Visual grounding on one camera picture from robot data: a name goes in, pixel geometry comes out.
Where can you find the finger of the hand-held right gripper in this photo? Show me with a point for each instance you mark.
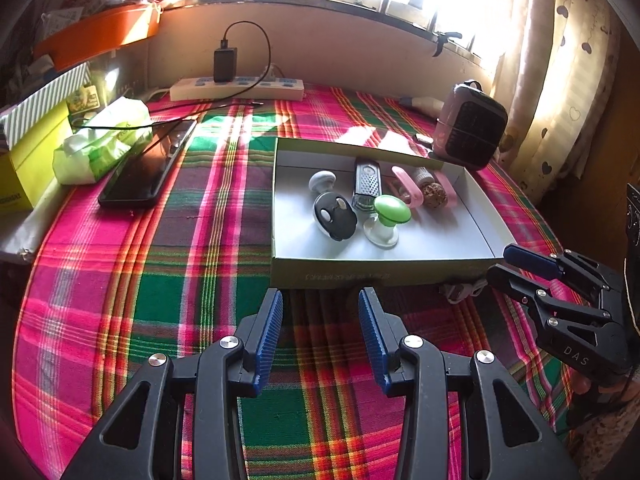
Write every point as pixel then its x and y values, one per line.
pixel 530 260
pixel 510 282

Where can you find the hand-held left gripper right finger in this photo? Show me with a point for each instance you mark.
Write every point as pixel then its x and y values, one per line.
pixel 375 340

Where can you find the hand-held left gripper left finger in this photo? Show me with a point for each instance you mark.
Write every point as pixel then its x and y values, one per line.
pixel 267 340

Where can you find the white cardboard box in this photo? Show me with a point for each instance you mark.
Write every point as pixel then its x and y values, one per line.
pixel 450 240

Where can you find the black and white round gadget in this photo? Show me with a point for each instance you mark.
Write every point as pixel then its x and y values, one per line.
pixel 335 217

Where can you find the pink clip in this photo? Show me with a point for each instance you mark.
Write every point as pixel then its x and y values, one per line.
pixel 412 195

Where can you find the green mushroom knob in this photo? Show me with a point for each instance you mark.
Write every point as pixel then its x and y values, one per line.
pixel 392 207

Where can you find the black bike light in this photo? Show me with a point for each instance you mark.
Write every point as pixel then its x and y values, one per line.
pixel 367 187

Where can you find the person's right hand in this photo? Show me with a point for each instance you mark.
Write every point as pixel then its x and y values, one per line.
pixel 585 385

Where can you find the small white plastic piece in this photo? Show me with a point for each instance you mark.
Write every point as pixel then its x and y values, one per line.
pixel 460 291

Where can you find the plaid tablecloth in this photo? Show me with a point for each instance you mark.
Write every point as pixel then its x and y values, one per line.
pixel 150 285

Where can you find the pink portable heater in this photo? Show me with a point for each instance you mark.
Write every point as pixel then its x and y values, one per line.
pixel 470 127

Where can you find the white mushroom knob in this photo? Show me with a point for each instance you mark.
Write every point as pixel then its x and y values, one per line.
pixel 322 180

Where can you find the heart print curtain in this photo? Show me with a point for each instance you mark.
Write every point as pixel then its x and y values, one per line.
pixel 565 85

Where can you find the beige tube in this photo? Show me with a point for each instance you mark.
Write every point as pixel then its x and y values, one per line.
pixel 425 106

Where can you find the black smartphone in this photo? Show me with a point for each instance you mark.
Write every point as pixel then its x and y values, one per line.
pixel 145 167

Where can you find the black window clip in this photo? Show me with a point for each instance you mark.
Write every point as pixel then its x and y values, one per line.
pixel 442 40

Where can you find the white power strip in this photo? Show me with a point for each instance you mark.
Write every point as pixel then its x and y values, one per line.
pixel 240 89

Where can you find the green tissue pack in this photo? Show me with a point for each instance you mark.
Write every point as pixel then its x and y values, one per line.
pixel 100 150

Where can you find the white plug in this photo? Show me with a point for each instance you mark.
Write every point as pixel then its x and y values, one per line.
pixel 269 74

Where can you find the black charger adapter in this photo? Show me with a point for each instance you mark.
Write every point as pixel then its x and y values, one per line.
pixel 225 65

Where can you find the yellow box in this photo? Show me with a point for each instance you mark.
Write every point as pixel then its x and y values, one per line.
pixel 30 175

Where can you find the small green yellow packet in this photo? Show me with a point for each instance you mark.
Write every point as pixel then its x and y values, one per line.
pixel 84 99

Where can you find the striped box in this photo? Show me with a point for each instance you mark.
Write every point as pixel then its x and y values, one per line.
pixel 40 110

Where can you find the orange plastic tray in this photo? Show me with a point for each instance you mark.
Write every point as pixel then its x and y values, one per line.
pixel 100 32

